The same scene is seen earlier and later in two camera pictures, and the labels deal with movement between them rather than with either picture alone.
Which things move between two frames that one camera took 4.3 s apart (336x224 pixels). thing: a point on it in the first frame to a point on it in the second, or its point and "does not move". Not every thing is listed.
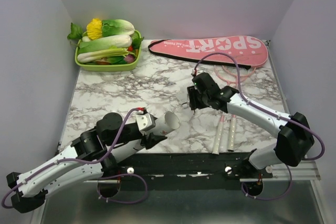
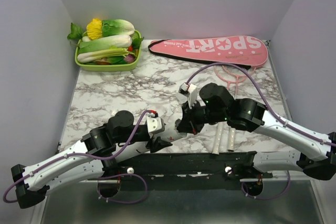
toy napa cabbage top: x=116 y=27 does not move
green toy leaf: x=76 y=32 does not move
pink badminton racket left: x=230 y=73 does not move
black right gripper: x=192 y=92 to x=188 y=124
